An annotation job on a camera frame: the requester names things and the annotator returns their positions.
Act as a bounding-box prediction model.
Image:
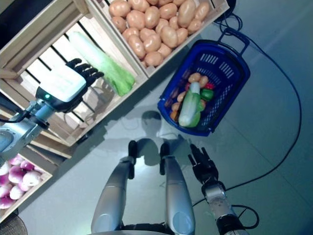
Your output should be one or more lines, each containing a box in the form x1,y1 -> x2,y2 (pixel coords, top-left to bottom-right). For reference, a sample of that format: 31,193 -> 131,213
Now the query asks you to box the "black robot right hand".
187,143 -> 220,187

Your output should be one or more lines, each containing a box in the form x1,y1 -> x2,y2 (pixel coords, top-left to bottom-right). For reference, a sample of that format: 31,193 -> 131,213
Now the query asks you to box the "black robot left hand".
35,58 -> 105,113

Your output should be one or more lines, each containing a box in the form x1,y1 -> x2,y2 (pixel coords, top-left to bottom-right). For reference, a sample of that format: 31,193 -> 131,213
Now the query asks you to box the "napa cabbage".
178,82 -> 206,128
67,31 -> 136,96

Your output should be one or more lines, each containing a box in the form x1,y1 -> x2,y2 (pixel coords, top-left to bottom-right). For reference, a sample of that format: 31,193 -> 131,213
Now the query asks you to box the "blue plastic shopping basket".
157,27 -> 251,137

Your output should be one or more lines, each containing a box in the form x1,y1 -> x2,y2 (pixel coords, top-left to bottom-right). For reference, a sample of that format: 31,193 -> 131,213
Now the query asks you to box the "woven wicker basket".
0,214 -> 27,235

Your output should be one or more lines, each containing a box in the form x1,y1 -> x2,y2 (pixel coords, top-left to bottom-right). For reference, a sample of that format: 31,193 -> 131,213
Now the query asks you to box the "wooden slatted crate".
0,0 -> 149,147

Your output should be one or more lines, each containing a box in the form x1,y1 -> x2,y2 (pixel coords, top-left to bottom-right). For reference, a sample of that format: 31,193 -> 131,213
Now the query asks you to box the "green bell pepper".
201,88 -> 215,101

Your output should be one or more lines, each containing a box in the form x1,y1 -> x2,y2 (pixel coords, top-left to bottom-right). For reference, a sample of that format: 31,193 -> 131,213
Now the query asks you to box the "silver robot left leg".
90,141 -> 137,235

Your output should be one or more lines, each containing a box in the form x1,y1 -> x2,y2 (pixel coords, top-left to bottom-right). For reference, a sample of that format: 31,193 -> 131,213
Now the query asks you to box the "wooden turnip crate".
0,151 -> 54,222

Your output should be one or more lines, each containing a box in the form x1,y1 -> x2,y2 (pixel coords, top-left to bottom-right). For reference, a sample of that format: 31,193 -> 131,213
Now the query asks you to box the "wooden potato crate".
89,0 -> 231,78

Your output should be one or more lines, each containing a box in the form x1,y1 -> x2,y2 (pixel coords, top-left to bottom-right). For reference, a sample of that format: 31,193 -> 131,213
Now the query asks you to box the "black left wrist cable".
0,111 -> 27,123

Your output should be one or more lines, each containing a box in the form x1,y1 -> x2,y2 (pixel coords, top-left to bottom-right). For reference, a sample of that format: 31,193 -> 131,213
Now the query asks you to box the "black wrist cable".
229,204 -> 260,231
0,111 -> 27,123

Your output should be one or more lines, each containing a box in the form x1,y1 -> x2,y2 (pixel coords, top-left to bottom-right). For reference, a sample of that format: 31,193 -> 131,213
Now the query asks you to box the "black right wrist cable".
229,204 -> 260,231

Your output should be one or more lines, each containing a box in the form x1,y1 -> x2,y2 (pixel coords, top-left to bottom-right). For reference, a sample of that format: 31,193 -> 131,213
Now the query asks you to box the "looped black cable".
214,12 -> 245,34

